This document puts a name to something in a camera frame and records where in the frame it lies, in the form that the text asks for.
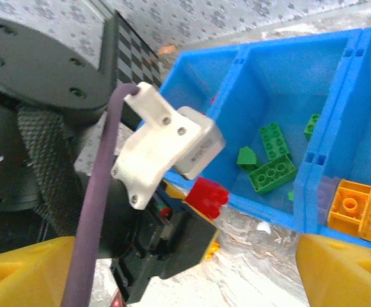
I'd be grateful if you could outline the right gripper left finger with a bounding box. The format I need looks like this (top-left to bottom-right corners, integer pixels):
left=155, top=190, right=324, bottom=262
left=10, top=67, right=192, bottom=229
left=0, top=235, right=77, bottom=307

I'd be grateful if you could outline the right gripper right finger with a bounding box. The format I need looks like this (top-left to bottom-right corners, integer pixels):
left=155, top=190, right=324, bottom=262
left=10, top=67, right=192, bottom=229
left=295, top=233, right=371, bottom=307

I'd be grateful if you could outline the red lego brick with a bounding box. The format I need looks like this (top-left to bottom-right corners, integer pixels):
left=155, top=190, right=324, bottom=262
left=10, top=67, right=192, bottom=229
left=185, top=177, right=231, bottom=222

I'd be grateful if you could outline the green sloped lego piece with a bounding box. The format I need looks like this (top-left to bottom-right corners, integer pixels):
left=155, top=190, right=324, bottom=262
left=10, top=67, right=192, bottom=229
left=235, top=146, right=258, bottom=174

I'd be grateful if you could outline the long green lego brick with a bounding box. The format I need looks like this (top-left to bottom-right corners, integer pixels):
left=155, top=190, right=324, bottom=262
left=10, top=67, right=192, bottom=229
left=259, top=122, right=294, bottom=161

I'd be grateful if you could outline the black checkerboard panel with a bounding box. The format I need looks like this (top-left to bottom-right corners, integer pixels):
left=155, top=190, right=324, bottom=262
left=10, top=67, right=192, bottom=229
left=98, top=9, right=164, bottom=129

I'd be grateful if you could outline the small orange wooden piece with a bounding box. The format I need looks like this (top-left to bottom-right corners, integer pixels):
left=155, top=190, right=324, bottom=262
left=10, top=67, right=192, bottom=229
left=157, top=44, right=178, bottom=55

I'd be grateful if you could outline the blue three-compartment bin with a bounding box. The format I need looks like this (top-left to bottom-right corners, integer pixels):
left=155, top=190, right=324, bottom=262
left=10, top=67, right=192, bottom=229
left=159, top=24, right=371, bottom=251

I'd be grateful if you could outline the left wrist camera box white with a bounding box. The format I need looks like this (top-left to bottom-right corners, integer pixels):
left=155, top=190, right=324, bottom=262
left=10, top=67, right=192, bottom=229
left=111, top=81, right=228, bottom=210

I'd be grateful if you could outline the purple cable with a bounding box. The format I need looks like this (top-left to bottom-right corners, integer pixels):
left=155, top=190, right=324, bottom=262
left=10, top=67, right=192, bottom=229
left=59, top=83, right=140, bottom=307

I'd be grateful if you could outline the black braided cable sleeve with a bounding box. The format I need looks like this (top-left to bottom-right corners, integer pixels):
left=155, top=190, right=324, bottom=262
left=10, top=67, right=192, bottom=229
left=15, top=104, right=89, bottom=239

